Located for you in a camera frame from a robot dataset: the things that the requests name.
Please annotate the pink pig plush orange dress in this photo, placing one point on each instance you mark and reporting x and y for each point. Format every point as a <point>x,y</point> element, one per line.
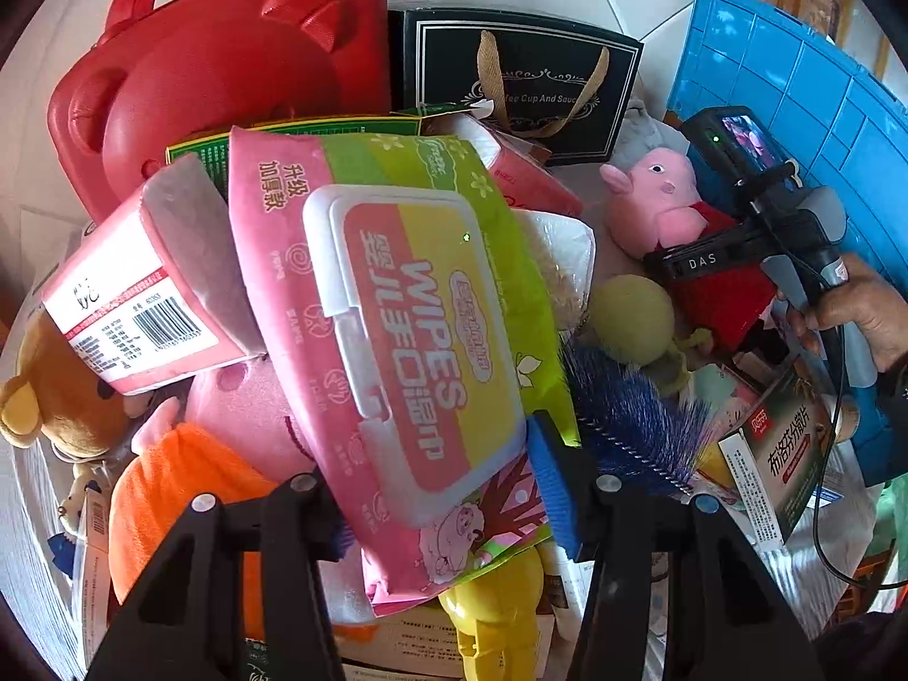
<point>184,482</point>

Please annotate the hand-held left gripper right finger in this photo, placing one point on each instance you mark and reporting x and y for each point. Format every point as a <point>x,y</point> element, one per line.
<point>553,489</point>

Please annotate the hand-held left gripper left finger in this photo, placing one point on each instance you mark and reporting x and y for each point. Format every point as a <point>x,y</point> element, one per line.
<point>312,518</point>

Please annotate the white printed box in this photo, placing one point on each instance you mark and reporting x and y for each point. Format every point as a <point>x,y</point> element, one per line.
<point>411,645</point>

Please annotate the pink pig plush red dress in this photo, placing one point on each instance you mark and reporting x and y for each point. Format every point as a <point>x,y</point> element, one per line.
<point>660,191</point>

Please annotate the red toy suitcase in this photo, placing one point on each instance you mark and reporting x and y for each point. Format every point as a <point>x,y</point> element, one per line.
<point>213,64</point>

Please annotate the green medicine box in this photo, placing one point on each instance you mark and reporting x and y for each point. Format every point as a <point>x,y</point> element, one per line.
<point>780,468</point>

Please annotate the pale green plush toy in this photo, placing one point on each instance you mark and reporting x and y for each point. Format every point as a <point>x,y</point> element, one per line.
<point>631,319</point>

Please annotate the small bear blue ribbon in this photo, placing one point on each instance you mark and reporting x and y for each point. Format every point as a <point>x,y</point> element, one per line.
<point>74,503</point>

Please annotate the yellow plastic toy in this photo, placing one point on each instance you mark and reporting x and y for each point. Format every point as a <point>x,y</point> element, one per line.
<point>496,617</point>

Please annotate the green cloth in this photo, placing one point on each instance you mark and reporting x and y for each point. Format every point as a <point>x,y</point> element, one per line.
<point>895,518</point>

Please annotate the red tissue pack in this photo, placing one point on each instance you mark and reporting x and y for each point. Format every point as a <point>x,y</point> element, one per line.
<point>525,177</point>

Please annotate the blue bottle brush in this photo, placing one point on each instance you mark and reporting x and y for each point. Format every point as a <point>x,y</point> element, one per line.
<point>631,418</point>

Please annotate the long green box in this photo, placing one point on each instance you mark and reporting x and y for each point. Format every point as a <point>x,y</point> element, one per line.
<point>195,156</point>

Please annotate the pink tissue pack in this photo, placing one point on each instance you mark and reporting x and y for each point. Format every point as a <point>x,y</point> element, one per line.
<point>142,284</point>

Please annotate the grey plush toy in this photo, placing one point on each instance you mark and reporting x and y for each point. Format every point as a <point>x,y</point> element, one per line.
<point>638,142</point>

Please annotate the brown teddy bear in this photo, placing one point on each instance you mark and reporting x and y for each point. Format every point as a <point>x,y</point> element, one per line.
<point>49,383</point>

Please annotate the pink and green wipes pack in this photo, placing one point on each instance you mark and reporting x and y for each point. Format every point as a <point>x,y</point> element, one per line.
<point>397,312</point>

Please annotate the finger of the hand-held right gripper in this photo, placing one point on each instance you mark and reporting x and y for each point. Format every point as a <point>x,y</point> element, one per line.
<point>654,259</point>

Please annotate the white plastic pack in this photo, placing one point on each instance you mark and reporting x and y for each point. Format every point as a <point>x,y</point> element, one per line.
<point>560,248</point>

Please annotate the white cloth-covered round desktop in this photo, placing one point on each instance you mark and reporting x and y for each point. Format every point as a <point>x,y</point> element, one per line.
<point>35,532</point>

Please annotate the person's right hand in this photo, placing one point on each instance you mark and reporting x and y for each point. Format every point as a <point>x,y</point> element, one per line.
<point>865,305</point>

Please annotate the black gift bag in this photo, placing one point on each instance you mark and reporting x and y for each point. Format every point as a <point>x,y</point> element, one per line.
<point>440,71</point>

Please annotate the blue plastic storage crate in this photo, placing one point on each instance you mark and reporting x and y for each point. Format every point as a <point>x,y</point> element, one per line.
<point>816,85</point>

